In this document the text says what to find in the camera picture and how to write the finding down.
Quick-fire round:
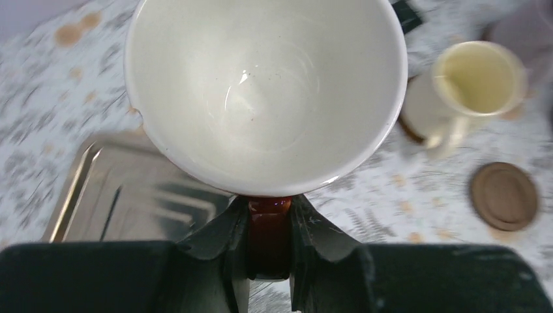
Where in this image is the dark walnut coaster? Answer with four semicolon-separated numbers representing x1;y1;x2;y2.
468;162;539;231

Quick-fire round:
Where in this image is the white mug dark red outside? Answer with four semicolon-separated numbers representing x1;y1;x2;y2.
124;1;408;280

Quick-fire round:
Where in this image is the brown wooden coaster far left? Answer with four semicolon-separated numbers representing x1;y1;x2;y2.
397;100;425;145

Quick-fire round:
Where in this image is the cream yellow mug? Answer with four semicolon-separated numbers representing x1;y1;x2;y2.
403;41;528;159

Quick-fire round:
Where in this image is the black white chessboard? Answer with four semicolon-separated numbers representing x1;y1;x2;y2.
392;0;424;35

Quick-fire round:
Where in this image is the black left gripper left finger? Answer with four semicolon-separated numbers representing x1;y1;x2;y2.
1;197;249;312

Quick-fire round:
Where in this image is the metal tray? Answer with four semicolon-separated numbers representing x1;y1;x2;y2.
42;132;232;243

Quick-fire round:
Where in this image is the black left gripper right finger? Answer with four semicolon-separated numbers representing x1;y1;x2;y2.
290;195;552;312

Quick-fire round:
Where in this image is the lilac mug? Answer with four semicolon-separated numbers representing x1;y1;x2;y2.
483;0;552;85

